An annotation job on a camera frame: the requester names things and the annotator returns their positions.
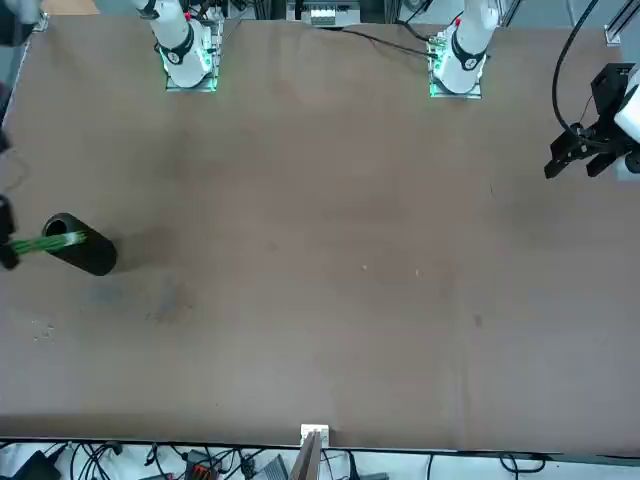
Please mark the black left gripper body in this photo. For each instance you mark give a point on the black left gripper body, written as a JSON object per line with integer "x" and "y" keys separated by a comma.
{"x": 611, "y": 90}

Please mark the red tulip bouquet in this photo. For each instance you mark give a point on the red tulip bouquet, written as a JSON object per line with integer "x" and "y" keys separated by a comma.
{"x": 45, "y": 243}

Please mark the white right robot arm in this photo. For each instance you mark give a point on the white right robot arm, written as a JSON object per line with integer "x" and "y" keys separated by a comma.
{"x": 177, "y": 30}

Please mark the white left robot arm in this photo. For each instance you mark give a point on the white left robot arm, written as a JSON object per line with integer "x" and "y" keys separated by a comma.
{"x": 472, "y": 30}

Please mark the black cylindrical vase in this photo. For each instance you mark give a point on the black cylindrical vase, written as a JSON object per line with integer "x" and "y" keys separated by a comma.
{"x": 92, "y": 252}

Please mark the black power adapter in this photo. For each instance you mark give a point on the black power adapter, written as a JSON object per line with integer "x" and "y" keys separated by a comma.
{"x": 37, "y": 467}

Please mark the grey power strip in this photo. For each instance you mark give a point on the grey power strip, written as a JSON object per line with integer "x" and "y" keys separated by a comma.
{"x": 322, "y": 16}

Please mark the black orange power strip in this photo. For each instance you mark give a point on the black orange power strip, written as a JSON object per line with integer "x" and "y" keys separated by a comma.
{"x": 200, "y": 467}

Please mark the grey flat box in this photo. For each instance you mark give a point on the grey flat box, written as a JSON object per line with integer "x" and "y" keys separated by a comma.
{"x": 274, "y": 470}

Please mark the white socket block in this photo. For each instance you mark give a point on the white socket block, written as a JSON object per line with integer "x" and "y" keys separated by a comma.
{"x": 315, "y": 430}

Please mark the brown wooden board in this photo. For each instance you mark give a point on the brown wooden board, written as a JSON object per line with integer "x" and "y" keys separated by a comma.
{"x": 307, "y": 457}

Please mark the aluminium corner bracket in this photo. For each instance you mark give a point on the aluminium corner bracket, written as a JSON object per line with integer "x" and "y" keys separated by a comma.
{"x": 616, "y": 30}

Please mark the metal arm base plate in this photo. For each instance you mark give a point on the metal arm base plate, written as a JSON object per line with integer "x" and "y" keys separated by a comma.
{"x": 475, "y": 93}
{"x": 213, "y": 62}

